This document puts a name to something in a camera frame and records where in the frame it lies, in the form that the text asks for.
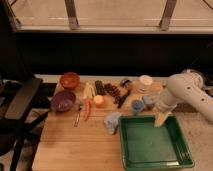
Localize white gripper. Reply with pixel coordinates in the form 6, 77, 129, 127
154, 89, 177, 127

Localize black eraser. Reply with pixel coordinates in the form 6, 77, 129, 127
95, 80, 105, 95

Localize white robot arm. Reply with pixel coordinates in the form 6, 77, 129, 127
154, 70, 213, 127

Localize green plastic tray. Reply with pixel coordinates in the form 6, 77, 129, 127
119, 115, 194, 171

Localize blue cup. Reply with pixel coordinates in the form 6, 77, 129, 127
131, 100, 145, 115

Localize white lidded jar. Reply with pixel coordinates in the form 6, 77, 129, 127
139, 75, 153, 92

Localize crumpled blue cloth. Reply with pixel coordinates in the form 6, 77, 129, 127
104, 112, 121, 135

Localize small dark can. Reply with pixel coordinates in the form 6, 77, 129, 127
120, 78, 130, 87

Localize orange yellow fruit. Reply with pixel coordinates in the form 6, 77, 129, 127
93, 95, 104, 107

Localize red chili pepper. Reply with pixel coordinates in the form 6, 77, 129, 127
84, 99, 91, 121

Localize yellow banana toy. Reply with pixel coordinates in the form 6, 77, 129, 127
83, 82, 96, 99

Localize red bowl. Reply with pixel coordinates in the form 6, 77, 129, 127
59, 72, 80, 90

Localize purple bowl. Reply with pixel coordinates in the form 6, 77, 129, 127
51, 90, 76, 112

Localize black chair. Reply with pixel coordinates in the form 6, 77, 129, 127
0, 78, 48, 171

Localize black handled brush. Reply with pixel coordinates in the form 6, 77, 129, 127
117, 90, 131, 108

